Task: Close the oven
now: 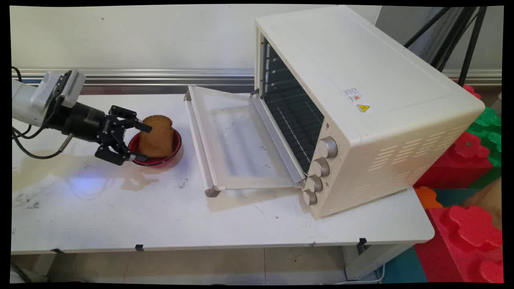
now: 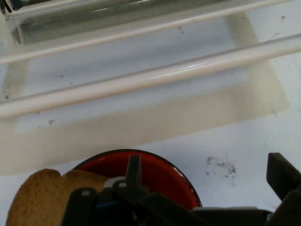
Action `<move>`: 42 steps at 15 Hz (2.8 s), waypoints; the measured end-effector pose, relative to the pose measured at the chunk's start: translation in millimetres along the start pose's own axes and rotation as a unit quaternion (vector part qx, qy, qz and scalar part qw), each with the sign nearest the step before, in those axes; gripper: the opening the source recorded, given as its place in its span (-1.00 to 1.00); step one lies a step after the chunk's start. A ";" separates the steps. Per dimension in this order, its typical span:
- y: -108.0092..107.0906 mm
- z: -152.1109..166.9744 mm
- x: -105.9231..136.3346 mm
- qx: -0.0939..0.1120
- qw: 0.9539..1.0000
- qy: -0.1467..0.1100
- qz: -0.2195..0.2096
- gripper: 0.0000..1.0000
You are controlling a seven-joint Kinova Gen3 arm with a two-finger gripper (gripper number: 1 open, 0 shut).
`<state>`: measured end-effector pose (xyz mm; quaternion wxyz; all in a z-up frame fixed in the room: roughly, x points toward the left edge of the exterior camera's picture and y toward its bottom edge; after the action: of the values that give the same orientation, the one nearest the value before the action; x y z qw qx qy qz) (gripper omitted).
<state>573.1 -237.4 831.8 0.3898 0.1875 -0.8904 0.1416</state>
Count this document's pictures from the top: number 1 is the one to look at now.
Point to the glass oven door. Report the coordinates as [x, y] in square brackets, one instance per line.
[237, 140]

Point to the aluminium wall rail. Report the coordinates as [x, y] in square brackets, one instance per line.
[132, 76]

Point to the cream toaster oven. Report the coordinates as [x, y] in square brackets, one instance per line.
[361, 104]

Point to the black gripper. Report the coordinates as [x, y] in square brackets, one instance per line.
[86, 122]

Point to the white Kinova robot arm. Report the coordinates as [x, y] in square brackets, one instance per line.
[24, 102]

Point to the white table leg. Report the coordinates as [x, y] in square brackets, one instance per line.
[375, 261]

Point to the orange foam block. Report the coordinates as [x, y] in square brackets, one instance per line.
[428, 197]

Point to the silver oven knob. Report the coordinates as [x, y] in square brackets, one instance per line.
[309, 197]
[321, 167]
[314, 184]
[328, 147]

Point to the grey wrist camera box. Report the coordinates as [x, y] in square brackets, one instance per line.
[64, 86]

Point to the red bowl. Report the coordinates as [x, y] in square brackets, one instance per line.
[158, 154]

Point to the black camera tripod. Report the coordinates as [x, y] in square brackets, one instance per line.
[457, 36]

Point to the green foam block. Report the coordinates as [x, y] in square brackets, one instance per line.
[488, 132]

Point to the red foam block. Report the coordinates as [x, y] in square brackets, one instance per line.
[468, 245]
[457, 160]

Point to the brown bread loaf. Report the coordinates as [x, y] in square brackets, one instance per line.
[157, 137]

